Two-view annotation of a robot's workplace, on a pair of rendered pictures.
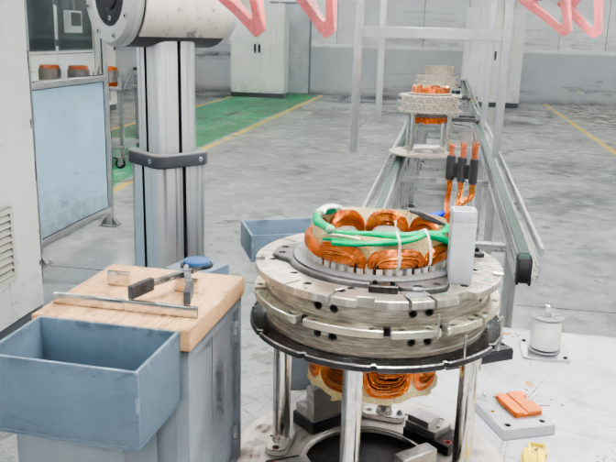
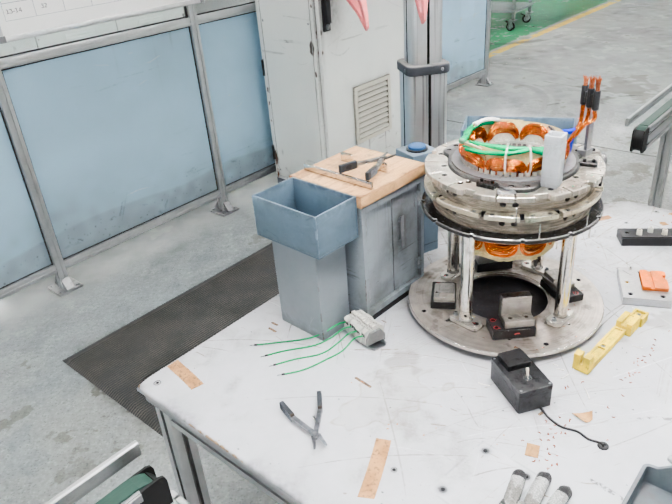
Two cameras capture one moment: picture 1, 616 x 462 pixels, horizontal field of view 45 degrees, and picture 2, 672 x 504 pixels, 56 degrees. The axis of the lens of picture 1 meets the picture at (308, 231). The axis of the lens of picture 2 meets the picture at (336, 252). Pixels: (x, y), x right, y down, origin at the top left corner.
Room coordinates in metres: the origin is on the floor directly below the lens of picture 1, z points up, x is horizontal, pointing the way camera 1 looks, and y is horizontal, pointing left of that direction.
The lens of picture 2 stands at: (-0.15, -0.41, 1.54)
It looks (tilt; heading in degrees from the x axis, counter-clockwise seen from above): 29 degrees down; 33
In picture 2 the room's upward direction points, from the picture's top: 5 degrees counter-clockwise
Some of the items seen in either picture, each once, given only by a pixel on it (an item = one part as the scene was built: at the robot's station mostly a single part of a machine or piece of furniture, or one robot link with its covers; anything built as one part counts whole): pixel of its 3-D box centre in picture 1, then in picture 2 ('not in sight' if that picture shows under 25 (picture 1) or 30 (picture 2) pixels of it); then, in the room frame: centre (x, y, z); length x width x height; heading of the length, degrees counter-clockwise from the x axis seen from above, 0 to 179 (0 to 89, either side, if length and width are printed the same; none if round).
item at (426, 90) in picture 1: (429, 104); not in sight; (3.90, -0.61, 1.05); 0.22 x 0.22 x 0.20
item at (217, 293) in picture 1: (147, 302); (358, 174); (0.87, 0.20, 1.05); 0.20 x 0.19 x 0.02; 168
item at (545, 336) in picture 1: (545, 332); not in sight; (1.38, -0.47, 0.82); 0.06 x 0.06 x 0.06
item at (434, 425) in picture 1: (428, 422); (558, 279); (1.00, -0.19, 0.83); 0.05 x 0.04 x 0.02; 46
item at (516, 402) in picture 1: (518, 403); (653, 280); (1.12, -0.35, 0.80); 0.07 x 0.05 x 0.01; 15
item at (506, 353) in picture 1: (473, 354); (652, 236); (1.34, -0.32, 0.79); 0.15 x 0.05 x 0.02; 113
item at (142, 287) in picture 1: (141, 288); (348, 166); (0.83, 0.19, 1.09); 0.04 x 0.01 x 0.02; 154
